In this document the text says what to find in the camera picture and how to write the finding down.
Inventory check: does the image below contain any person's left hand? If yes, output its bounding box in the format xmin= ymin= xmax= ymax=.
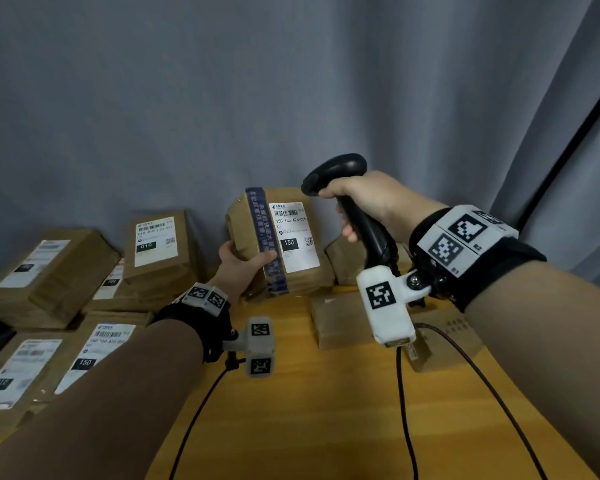
xmin=207 ymin=240 xmax=279 ymax=308

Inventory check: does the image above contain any person's right forearm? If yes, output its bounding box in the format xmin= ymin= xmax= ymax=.
xmin=465 ymin=259 xmax=600 ymax=480

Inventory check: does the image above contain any yellow taped labelled cardboard box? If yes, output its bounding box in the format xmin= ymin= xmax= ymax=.
xmin=82 ymin=259 xmax=151 ymax=315

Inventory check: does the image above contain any black wristband with marker tags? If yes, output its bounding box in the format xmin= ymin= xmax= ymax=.
xmin=409 ymin=204 xmax=547 ymax=313
xmin=152 ymin=282 xmax=233 ymax=363

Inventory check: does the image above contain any person's right hand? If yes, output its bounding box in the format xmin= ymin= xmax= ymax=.
xmin=319 ymin=170 xmax=449 ymax=245

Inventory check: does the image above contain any black scanner cable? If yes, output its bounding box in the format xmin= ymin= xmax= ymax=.
xmin=395 ymin=347 xmax=420 ymax=480

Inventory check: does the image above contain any black camera cable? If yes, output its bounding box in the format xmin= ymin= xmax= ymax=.
xmin=169 ymin=357 xmax=246 ymax=480
xmin=415 ymin=322 xmax=549 ymax=480

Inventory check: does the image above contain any person's left forearm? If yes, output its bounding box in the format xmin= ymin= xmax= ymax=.
xmin=0 ymin=319 xmax=205 ymax=480

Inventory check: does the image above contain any taped parcel labelled 150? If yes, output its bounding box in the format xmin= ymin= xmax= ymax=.
xmin=225 ymin=187 xmax=337 ymax=301

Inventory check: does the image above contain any black barcode scanner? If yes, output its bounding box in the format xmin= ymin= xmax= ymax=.
xmin=301 ymin=153 xmax=402 ymax=278

